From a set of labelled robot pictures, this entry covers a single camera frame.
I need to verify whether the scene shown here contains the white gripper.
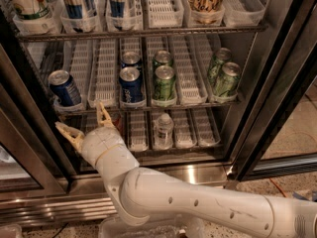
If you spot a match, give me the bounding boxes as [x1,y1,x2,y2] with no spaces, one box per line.
[55,101,124,168]

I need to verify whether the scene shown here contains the blue pepsi can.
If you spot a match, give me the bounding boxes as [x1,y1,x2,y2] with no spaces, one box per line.
[121,52,143,70]
[48,69,81,106]
[119,66,144,103]

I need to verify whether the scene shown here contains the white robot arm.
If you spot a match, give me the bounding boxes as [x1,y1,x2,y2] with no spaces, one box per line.
[55,104,317,238]

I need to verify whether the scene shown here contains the red soda can rear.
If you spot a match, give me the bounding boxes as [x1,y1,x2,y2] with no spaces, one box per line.
[110,112,123,134]

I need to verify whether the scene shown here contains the blue pepsi can front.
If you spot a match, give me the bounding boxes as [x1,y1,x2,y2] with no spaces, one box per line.
[119,66,144,103]

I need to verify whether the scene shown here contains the green soda can front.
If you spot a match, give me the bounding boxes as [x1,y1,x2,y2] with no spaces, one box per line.
[154,65,175,101]

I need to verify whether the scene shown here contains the green soda can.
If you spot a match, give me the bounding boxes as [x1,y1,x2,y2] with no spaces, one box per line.
[153,50,173,69]
[154,65,175,101]

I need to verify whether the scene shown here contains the green soda can rear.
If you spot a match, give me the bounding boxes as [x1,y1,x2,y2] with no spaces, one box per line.
[153,50,173,69]

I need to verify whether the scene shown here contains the stainless steel fridge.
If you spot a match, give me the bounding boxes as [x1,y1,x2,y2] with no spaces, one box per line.
[0,0,317,228]

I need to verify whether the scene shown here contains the white green tall can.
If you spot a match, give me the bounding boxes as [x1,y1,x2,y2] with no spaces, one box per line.
[9,0,52,20]

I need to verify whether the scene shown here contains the green can right front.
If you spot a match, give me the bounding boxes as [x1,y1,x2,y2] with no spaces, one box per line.
[212,62,241,97]

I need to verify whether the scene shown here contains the green can right rear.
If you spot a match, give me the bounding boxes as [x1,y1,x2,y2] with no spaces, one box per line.
[207,48,232,85]

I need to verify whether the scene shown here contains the fridge glass door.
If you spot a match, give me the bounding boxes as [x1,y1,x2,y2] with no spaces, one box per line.
[227,0,316,181]

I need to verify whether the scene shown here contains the clear water bottle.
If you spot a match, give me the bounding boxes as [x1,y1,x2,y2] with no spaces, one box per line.
[155,113,174,150]

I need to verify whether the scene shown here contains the clear plastic bin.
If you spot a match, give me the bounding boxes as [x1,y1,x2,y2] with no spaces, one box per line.
[98,214,205,238]

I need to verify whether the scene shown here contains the orange cable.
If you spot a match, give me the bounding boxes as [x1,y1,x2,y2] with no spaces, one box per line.
[268,178,288,198]

